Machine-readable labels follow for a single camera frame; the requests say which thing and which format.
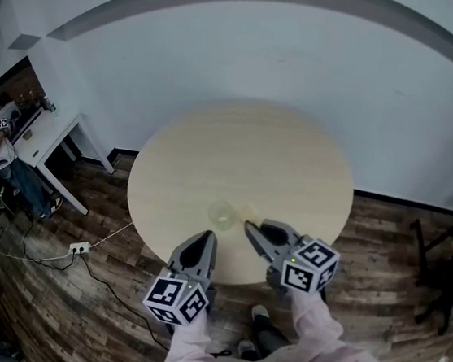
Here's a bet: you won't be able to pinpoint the white power strip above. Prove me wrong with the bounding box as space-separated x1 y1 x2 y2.
67 240 94 258

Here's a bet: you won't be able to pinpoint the dark window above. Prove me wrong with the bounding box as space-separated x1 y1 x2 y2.
0 54 52 137

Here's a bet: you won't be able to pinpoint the ceiling vent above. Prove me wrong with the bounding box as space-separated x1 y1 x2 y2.
7 31 46 53

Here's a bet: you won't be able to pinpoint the person's grey shoe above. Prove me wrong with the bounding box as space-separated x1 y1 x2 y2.
236 337 261 362
249 303 272 326

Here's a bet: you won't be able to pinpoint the black tripod stand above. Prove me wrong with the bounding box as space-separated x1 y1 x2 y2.
405 195 453 290

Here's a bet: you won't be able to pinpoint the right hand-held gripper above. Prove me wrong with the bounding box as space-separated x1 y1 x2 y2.
242 211 345 302

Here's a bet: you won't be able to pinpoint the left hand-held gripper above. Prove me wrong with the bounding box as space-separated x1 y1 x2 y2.
134 229 230 339

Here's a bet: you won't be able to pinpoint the long black cable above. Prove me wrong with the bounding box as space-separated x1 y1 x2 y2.
80 243 173 362

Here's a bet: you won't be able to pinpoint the white rectangular table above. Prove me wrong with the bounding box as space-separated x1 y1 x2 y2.
6 103 121 225

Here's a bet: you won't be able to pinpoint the person's dark trouser legs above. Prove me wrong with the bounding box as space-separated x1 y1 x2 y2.
249 310 294 360

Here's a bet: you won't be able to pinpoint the pale yellow sponge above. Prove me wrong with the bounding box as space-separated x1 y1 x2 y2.
235 201 263 229

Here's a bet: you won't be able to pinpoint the person's left forearm pink sleeve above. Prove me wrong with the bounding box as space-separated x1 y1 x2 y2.
155 308 219 362

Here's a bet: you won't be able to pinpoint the white cable with plug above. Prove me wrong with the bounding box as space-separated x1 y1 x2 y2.
0 239 73 268

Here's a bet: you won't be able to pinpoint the person's right forearm pink sleeve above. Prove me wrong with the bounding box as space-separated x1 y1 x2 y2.
285 282 354 362

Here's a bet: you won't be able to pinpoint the clear glass cup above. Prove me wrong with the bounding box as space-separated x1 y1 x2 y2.
205 198 238 233

